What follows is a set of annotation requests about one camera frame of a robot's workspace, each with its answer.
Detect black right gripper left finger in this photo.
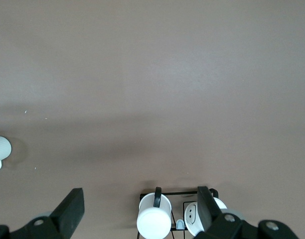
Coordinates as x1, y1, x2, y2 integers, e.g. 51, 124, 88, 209
0, 188, 85, 239

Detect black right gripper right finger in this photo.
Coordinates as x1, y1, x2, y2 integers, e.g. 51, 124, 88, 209
193, 186, 300, 239

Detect white ribbed mug grey inside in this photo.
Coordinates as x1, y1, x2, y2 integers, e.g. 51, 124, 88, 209
0, 135, 12, 173

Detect white mug with smiley face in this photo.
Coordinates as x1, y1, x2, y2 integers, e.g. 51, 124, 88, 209
184, 188, 228, 237

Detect black wire rack wooden rod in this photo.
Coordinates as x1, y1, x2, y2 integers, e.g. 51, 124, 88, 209
136, 190, 200, 239

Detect plain white mug black handle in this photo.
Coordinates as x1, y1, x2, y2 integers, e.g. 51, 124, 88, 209
137, 187, 172, 239

